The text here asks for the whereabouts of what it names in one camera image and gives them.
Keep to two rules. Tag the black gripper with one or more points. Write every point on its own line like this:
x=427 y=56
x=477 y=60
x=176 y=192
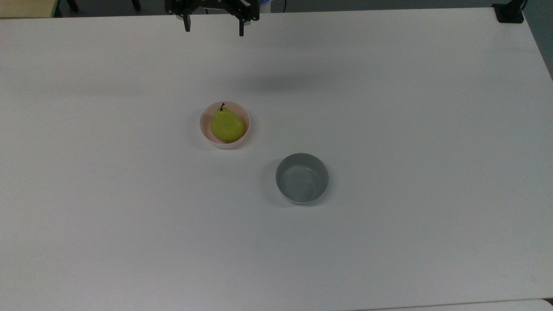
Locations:
x=216 y=4

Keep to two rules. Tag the green-yellow pear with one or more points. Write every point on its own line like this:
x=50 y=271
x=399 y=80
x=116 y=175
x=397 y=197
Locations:
x=227 y=126

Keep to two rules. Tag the pink plastic bowl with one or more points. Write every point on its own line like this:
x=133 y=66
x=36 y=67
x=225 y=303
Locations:
x=205 y=133

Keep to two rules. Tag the grey plastic bowl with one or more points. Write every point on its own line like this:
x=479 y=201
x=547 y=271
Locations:
x=302 y=179

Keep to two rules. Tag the black chair leg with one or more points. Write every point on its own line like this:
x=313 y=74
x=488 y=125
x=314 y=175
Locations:
x=136 y=4
x=73 y=4

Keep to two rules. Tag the yellowish wooden table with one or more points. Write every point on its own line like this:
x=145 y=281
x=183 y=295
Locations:
x=26 y=7

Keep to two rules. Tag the black camera pole with clamp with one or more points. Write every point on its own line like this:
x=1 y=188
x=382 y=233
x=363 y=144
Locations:
x=509 y=12

